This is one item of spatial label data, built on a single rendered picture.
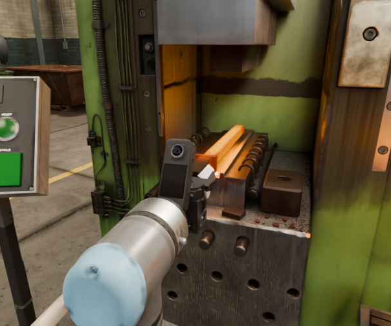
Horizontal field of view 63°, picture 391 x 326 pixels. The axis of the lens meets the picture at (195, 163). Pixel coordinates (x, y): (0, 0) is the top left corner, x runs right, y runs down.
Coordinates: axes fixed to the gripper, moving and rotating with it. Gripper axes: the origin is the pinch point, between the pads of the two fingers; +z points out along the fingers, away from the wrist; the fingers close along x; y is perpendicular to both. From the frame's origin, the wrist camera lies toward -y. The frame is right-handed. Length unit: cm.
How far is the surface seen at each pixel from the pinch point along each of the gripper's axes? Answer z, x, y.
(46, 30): 706, -672, -48
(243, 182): 7.4, 7.2, 6.0
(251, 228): 1.3, 10.5, 13.5
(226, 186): 7.4, 3.3, 7.7
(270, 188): 7.5, 13.1, 6.8
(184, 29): 7.8, -6.5, -25.3
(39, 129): -0.4, -39.9, -3.9
